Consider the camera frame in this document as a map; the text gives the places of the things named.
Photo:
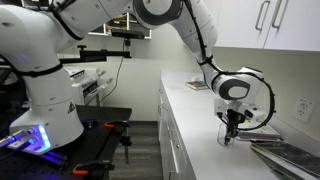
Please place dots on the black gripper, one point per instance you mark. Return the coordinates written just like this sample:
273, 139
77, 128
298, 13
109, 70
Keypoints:
236, 118

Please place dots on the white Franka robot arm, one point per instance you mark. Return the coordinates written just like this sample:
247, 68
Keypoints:
46, 83

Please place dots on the green yellow brochure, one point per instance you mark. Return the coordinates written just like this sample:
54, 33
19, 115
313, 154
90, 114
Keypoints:
263, 130

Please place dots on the small dark book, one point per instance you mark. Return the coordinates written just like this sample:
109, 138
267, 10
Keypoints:
196, 85

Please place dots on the white base cabinet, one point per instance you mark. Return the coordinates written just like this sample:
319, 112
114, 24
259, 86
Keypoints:
170, 126

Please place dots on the black breadboard robot table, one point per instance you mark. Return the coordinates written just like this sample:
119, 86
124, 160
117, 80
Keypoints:
100, 133

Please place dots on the white office printer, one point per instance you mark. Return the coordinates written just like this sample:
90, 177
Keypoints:
88, 85

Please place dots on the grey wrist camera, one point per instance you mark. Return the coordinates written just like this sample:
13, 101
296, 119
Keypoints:
256, 115

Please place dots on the white wall outlet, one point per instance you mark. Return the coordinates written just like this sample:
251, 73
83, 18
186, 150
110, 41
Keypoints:
303, 109

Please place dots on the white wall cabinet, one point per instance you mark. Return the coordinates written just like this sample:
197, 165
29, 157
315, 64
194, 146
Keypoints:
266, 23

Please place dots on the black stereo camera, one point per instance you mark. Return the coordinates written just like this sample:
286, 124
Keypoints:
127, 33

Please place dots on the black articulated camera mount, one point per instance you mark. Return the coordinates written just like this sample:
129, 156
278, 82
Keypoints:
93, 55

